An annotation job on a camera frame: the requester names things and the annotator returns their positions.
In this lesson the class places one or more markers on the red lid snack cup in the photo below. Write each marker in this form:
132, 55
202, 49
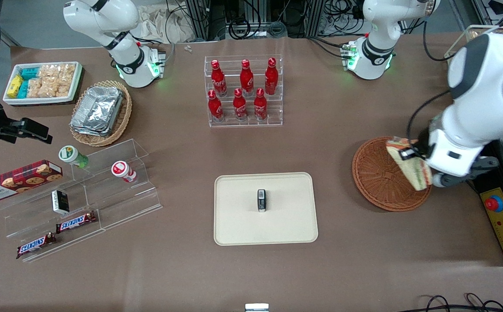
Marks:
121, 170

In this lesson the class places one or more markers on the small white silver device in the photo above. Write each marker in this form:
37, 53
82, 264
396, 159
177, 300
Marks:
256, 307

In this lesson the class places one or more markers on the clear acrylic stepped shelf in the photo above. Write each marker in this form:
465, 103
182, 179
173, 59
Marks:
121, 203

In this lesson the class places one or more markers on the red cola bottle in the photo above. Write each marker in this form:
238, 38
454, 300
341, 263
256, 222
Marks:
271, 77
259, 105
246, 79
239, 106
218, 80
215, 107

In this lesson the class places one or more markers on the red tartan cookie box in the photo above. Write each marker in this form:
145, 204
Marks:
17, 180

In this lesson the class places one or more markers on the Snickers chocolate bar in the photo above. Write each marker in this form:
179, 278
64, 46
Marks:
76, 222
36, 245

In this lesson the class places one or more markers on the teal snack packet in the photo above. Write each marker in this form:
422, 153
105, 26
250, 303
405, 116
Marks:
23, 89
29, 73

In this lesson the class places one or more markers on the yellow snack packet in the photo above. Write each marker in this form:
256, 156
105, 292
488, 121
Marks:
15, 86

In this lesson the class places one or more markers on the small black silver box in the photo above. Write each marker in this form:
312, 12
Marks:
262, 200

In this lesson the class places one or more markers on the white plastic snack tray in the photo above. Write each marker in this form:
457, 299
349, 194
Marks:
76, 93

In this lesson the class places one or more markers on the small black white box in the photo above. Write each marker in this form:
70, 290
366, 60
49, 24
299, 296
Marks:
60, 201

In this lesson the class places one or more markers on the cream crumpled cloth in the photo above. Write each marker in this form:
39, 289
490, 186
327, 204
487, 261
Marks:
164, 24

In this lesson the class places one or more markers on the clear acrylic bottle rack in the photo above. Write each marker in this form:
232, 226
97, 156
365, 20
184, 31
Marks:
273, 117

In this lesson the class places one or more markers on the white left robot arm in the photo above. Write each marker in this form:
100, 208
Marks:
485, 78

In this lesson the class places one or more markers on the clear rice cracker bag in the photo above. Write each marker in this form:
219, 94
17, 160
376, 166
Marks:
66, 80
41, 88
50, 71

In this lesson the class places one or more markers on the plastic triangle sandwich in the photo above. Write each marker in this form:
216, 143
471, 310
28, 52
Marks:
416, 175

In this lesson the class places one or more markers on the oval tan wicker basket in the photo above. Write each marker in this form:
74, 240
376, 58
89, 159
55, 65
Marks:
123, 112

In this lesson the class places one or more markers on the round brown wicker basket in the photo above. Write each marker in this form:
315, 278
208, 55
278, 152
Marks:
377, 182

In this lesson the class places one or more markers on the aluminium frame rack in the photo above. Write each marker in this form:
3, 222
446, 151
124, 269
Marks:
204, 19

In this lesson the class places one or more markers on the aluminium foil tray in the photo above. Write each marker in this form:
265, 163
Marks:
86, 131
97, 108

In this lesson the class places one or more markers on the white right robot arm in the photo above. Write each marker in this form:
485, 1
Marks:
125, 60

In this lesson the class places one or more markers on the beige rectangular tray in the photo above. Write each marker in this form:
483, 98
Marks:
243, 216

